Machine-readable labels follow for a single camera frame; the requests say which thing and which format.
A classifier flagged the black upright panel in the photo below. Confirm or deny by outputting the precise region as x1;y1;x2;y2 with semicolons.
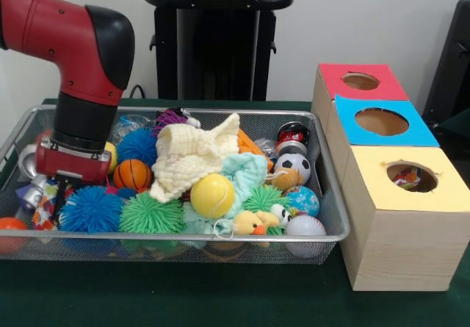
422;0;470;122

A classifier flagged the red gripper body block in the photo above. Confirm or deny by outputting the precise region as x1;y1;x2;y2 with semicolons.
35;137;112;187

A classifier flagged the yellow tennis ball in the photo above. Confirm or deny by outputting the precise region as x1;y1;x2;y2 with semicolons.
189;174;236;218

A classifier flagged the cream muslin cloth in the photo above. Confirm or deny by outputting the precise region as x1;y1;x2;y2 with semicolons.
149;112;242;204

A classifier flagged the black and white soccer ball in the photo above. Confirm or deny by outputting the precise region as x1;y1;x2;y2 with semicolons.
274;153;311;181

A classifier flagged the blue spiky ball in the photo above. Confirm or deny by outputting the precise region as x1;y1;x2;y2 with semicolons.
116;127;159;168
58;186;126;234

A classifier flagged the small colourful dotted cloth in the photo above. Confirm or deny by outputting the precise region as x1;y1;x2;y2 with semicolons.
391;167;424;191

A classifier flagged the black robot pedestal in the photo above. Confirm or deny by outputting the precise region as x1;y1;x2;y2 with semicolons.
142;0;294;102

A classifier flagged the wooden box with three holes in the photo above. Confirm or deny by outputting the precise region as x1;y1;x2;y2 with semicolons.
311;62;470;292

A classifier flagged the shallow mesh bin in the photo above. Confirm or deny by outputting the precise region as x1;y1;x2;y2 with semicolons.
0;104;350;265

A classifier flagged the dark green table cloth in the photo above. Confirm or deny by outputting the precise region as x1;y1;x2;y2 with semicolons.
0;98;470;327

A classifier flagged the green spiky ball white nub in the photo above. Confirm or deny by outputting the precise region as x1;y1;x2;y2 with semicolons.
119;190;184;235

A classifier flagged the mint green cloth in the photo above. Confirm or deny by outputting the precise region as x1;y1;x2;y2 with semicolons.
182;153;269;249

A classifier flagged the purple spiky toy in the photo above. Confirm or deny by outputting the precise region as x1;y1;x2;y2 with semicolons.
152;108;201;129

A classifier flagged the dark green side-table cloth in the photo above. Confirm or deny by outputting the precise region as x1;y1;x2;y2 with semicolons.
438;108;470;130

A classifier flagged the green spiky ball with eyes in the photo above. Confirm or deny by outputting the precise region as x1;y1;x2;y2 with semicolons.
244;186;294;236

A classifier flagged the heart print cloth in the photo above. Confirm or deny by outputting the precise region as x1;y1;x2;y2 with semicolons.
32;179;74;231

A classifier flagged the blue globe ball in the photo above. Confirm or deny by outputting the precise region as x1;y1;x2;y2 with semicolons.
285;185;320;218

